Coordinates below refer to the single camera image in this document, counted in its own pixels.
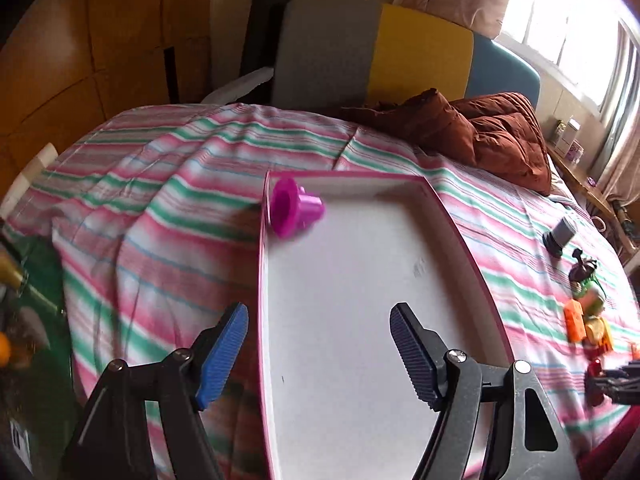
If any magenta plastic spool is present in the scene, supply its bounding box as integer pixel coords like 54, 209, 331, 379
269, 178, 326, 240

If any red plastic toy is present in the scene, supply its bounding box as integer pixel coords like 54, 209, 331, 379
585, 358, 604, 408

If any yellow orange plastic toy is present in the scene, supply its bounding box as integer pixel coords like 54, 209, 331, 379
585, 316, 613, 353

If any green white plug device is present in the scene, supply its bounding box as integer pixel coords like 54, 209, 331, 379
572, 280, 606, 318

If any dark small bottle toy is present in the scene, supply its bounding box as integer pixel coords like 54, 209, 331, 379
568, 248, 598, 283

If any pink shallow box tray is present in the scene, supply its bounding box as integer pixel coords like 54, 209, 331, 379
258, 171, 513, 479

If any wooden bedside shelf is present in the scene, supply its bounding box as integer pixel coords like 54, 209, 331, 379
547, 145, 639, 256

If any striped bed sheet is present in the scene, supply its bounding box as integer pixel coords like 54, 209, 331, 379
6, 104, 639, 479

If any purple box on shelf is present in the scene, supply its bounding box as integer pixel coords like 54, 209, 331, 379
565, 141, 584, 166

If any white box on shelf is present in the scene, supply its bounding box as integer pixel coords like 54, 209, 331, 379
554, 117, 582, 156

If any rust brown quilt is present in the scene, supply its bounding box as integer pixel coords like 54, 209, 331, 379
336, 88, 552, 196

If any grey yellow blue headboard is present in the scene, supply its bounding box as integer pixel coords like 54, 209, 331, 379
271, 0, 540, 110

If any black rolled mat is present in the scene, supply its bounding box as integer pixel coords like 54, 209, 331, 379
239, 0, 291, 76

